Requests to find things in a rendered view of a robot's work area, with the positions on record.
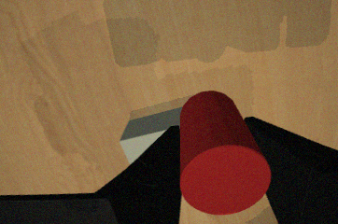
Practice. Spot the dark red cylinder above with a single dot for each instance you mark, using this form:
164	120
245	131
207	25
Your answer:
222	170

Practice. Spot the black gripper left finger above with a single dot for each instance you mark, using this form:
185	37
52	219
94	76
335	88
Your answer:
146	192

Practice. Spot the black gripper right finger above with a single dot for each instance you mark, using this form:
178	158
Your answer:
304	183

